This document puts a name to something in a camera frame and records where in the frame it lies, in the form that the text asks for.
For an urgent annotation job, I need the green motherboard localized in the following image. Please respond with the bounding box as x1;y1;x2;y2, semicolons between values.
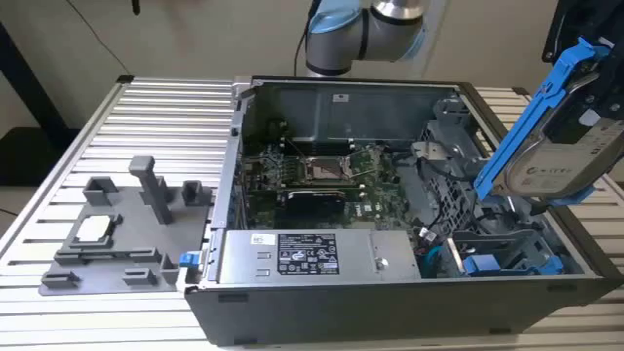
241;140;425;230

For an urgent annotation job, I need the empty blue disk carrier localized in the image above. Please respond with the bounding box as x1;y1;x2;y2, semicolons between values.
460;254;564;277

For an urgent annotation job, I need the blue case latch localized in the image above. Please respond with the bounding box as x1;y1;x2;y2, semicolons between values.
178;251;201;271

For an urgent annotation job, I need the grey disk bay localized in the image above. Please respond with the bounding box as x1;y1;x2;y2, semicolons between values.
450;228;569;279

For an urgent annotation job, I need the grey metal drive cage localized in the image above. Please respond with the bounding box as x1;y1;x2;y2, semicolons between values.
412;98;488;220

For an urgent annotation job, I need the grey parts rack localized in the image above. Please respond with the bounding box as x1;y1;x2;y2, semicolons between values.
37;155;216;295

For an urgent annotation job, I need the disk power wire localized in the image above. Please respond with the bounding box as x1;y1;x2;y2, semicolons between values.
412;225;442;244

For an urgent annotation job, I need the thin wire locking lever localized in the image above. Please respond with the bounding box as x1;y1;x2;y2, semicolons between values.
284;135;313;164

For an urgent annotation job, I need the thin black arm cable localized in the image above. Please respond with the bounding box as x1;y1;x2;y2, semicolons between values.
292;0;322;74

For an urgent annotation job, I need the CPU socket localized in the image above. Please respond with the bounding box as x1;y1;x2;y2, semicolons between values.
296;155;352;182

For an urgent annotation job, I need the black furniture frame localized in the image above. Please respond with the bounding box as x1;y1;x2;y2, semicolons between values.
0;21;84;187

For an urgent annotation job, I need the silver power supply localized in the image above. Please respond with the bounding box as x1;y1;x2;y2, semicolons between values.
218;229;421;284

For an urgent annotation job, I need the metal socket cover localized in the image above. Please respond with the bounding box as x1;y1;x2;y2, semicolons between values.
342;144;386;176

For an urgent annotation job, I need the silver CPU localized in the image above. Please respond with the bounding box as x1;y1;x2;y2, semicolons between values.
72;215;121;244

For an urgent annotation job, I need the black graphics card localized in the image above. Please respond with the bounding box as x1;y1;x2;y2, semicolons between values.
277;189;348;227

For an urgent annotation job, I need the hard disk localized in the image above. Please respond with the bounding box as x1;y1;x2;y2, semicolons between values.
473;36;624;216

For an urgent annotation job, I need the light blue disk wire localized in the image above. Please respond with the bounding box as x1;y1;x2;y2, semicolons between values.
422;244;444;275

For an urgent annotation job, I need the black PC case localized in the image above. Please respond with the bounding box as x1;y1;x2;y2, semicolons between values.
182;75;624;347

